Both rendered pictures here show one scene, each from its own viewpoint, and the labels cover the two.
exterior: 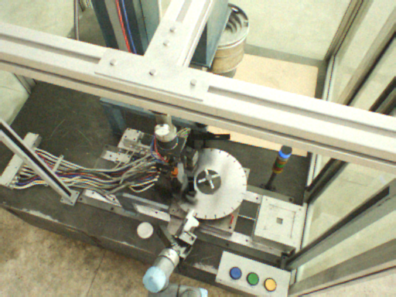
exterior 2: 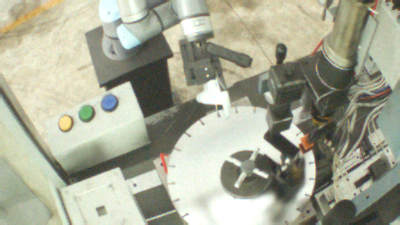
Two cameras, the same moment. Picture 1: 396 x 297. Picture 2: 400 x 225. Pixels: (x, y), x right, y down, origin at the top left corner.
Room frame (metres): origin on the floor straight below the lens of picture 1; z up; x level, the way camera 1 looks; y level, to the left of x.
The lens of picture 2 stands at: (0.76, -0.33, 1.84)
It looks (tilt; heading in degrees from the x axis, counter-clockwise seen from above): 61 degrees down; 141
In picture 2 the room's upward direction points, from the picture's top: 3 degrees counter-clockwise
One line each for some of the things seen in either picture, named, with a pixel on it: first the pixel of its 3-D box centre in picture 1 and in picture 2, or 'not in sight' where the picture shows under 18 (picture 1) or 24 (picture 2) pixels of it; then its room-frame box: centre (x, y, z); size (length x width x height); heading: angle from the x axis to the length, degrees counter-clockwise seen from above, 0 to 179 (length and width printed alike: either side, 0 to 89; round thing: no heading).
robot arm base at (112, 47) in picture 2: not in sight; (122, 32); (-0.06, 0.05, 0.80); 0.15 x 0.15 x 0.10
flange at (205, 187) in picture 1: (208, 180); (246, 172); (0.56, -0.05, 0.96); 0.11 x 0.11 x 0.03
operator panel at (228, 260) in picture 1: (250, 277); (94, 132); (0.18, -0.21, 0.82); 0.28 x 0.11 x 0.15; 72
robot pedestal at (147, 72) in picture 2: not in sight; (137, 100); (-0.06, 0.05, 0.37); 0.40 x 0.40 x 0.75; 72
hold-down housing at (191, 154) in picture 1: (189, 161); (284, 97); (0.55, 0.03, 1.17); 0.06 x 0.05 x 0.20; 63
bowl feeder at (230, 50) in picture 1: (217, 48); not in sight; (1.34, -0.12, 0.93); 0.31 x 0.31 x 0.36
